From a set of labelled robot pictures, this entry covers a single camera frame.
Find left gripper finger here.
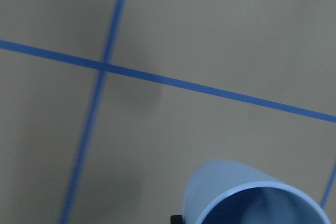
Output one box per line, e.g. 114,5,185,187
170,215,183,224

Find blue plastic cup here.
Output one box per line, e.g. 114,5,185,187
182,160,330,223

